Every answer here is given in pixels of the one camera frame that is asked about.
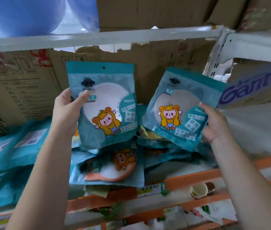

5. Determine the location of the person's left hand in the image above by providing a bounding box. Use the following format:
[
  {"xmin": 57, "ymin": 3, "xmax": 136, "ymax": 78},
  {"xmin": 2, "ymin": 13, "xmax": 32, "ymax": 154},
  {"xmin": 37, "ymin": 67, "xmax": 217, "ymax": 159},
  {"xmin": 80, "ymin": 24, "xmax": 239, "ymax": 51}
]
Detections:
[{"xmin": 51, "ymin": 88, "xmax": 90, "ymax": 139}]

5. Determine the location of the person's left forearm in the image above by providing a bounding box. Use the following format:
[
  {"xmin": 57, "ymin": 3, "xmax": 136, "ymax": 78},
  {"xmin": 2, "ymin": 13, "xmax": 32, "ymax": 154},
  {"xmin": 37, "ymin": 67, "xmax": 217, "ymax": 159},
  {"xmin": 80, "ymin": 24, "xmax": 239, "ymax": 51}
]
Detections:
[{"xmin": 6, "ymin": 126, "xmax": 78, "ymax": 230}]

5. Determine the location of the brown cardboard sheet red print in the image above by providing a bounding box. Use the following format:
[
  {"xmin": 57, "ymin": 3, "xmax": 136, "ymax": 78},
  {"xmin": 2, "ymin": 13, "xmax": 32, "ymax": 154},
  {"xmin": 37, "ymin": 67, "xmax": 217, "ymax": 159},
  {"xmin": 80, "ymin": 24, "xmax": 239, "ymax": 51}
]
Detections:
[{"xmin": 0, "ymin": 38, "xmax": 216, "ymax": 127}]

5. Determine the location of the brown cardboard box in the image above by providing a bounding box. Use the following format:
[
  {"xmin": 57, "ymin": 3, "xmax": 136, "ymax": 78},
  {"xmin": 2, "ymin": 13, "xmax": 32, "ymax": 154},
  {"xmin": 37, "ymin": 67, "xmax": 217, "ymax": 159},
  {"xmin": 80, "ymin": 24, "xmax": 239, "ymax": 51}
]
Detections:
[
  {"xmin": 96, "ymin": 0, "xmax": 220, "ymax": 31},
  {"xmin": 207, "ymin": 0, "xmax": 271, "ymax": 33}
]

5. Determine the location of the messy pile of teal packets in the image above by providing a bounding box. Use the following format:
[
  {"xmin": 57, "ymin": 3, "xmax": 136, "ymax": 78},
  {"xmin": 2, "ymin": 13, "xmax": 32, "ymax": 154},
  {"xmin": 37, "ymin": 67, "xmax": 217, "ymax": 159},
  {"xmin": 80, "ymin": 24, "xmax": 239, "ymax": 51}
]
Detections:
[{"xmin": 0, "ymin": 103, "xmax": 219, "ymax": 213}]

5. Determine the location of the cardboard sheet blue lettering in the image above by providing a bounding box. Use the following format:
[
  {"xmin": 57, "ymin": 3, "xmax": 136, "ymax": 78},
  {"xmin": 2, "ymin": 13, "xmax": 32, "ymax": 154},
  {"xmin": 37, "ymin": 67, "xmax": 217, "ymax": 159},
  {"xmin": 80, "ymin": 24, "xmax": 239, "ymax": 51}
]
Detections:
[{"xmin": 217, "ymin": 58, "xmax": 271, "ymax": 109}]

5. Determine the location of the beige paper cup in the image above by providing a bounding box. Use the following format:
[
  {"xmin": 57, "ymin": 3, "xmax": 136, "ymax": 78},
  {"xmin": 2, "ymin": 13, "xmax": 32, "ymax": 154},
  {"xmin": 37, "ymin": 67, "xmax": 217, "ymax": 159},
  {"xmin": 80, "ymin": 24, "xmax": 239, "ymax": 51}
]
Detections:
[{"xmin": 190, "ymin": 182, "xmax": 209, "ymax": 199}]

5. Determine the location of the person's right hand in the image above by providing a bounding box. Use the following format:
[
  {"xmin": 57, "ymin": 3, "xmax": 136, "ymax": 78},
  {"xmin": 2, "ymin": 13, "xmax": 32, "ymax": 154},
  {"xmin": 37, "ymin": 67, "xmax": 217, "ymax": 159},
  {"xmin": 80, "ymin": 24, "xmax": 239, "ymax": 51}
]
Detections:
[{"xmin": 198, "ymin": 102, "xmax": 232, "ymax": 145}]

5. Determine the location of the person's right forearm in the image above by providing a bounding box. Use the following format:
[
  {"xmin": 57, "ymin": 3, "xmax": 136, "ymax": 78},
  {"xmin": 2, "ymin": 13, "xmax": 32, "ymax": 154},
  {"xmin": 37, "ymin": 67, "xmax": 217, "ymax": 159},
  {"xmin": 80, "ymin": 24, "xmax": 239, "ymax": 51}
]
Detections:
[{"xmin": 210, "ymin": 134, "xmax": 271, "ymax": 230}]

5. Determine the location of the yellow white price label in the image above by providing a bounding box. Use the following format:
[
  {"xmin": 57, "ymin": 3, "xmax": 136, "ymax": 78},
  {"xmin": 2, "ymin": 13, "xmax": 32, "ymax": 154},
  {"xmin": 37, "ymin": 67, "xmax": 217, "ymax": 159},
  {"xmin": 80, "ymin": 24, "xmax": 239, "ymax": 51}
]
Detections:
[{"xmin": 136, "ymin": 183, "xmax": 170, "ymax": 198}]

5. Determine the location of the teal packet white mirror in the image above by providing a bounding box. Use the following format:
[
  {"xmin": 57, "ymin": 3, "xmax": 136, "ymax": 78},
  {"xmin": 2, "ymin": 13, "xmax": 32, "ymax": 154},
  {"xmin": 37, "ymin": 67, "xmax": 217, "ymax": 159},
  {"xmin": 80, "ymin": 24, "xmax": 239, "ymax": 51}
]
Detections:
[
  {"xmin": 141, "ymin": 67, "xmax": 227, "ymax": 152},
  {"xmin": 65, "ymin": 61, "xmax": 138, "ymax": 151}
]

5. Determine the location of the white metal shelf orange trim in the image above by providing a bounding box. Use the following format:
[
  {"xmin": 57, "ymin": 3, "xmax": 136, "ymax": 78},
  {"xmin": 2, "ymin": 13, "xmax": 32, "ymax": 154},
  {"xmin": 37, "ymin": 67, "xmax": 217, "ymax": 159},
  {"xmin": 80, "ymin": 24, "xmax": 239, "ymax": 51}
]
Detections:
[
  {"xmin": 202, "ymin": 28, "xmax": 271, "ymax": 230},
  {"xmin": 0, "ymin": 25, "xmax": 225, "ymax": 230}
]

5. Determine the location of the blue plastic basin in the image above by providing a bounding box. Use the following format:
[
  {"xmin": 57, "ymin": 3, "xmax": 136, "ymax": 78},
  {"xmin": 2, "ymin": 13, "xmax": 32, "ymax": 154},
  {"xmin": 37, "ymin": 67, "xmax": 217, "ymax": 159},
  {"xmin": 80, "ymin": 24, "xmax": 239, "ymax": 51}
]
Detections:
[
  {"xmin": 0, "ymin": 0, "xmax": 66, "ymax": 37},
  {"xmin": 66, "ymin": 0, "xmax": 100, "ymax": 31}
]

